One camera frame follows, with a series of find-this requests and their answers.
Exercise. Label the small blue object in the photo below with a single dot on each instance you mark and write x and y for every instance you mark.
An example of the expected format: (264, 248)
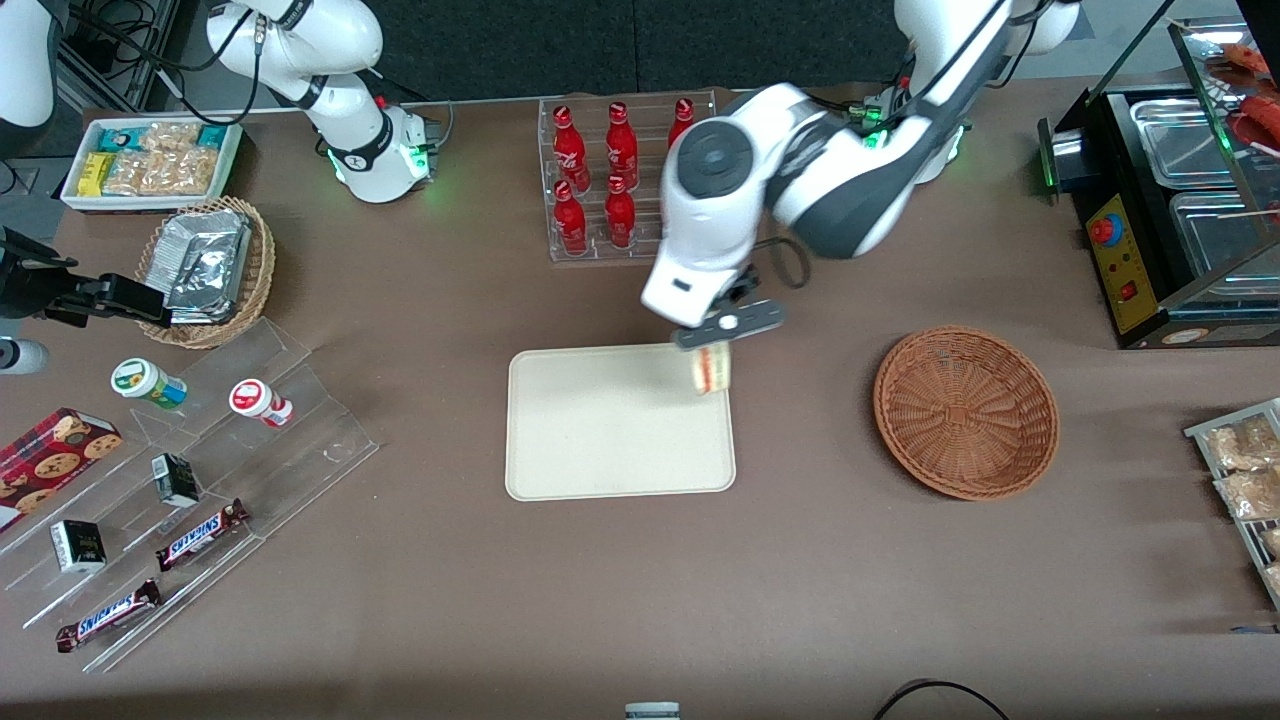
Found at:
(1255, 630)

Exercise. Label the white rectangular snack tray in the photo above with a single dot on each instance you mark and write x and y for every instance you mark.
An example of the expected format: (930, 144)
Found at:
(75, 195)

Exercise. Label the Snickers chocolate bar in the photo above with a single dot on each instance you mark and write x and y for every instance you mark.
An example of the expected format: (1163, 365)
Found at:
(108, 616)
(200, 535)

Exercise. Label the clear acrylic stepped display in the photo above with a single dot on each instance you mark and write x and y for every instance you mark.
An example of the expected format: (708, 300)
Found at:
(300, 440)

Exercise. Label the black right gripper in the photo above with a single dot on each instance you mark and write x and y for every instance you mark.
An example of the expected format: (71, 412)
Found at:
(28, 292)

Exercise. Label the teal snack pack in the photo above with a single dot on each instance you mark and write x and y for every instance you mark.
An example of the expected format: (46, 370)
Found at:
(120, 139)
(212, 136)

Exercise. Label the small black carton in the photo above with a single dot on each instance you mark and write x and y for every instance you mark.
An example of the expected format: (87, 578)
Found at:
(176, 480)
(78, 546)

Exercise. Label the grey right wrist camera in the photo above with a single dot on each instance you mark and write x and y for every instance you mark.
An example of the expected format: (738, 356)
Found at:
(20, 357)

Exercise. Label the cream plastic tray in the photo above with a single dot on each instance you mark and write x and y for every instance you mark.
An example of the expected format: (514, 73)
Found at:
(600, 430)

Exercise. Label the red cookie box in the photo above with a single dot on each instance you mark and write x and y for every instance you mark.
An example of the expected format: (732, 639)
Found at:
(50, 465)

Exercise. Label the red cola bottle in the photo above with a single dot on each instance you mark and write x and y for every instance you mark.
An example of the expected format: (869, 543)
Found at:
(682, 118)
(620, 215)
(622, 150)
(571, 225)
(570, 155)

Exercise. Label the triangular sandwich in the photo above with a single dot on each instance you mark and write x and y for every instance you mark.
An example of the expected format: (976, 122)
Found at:
(712, 372)

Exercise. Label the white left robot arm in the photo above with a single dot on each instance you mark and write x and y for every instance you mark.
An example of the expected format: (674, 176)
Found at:
(720, 200)

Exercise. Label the clear acrylic bottle rack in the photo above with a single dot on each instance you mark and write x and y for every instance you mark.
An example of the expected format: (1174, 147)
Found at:
(595, 252)

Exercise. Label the clear cracker bag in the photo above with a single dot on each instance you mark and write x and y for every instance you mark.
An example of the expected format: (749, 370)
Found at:
(185, 172)
(170, 136)
(125, 175)

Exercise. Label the light tan wicker basket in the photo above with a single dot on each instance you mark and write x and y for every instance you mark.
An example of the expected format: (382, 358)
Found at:
(255, 280)

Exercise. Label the yellow snack pack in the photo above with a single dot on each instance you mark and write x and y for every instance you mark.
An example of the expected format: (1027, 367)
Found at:
(94, 175)

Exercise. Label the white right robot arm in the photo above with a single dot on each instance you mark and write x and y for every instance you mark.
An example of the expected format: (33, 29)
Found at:
(340, 40)

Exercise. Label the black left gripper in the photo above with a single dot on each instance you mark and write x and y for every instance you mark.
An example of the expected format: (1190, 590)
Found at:
(737, 295)

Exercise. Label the small grey object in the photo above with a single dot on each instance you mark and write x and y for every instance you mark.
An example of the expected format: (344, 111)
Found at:
(652, 711)

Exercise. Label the black food warmer cabinet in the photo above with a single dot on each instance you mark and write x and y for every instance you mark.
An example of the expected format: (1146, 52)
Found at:
(1120, 265)

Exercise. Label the steel warmer pan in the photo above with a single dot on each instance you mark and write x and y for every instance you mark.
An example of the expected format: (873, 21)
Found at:
(1210, 235)
(1180, 140)

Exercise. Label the silver foil packet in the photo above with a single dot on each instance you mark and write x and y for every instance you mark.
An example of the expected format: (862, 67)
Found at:
(205, 280)
(200, 222)

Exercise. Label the brown round wicker basket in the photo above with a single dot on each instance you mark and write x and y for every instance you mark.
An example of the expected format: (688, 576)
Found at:
(965, 410)

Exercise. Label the clear bag of snacks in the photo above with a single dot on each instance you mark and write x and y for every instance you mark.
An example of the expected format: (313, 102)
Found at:
(1272, 542)
(1240, 445)
(1250, 495)

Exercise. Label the red lid cup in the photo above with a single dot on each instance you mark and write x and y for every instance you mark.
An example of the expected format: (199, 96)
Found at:
(255, 400)

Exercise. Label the green lid cup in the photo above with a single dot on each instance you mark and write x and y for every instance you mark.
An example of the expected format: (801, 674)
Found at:
(140, 380)

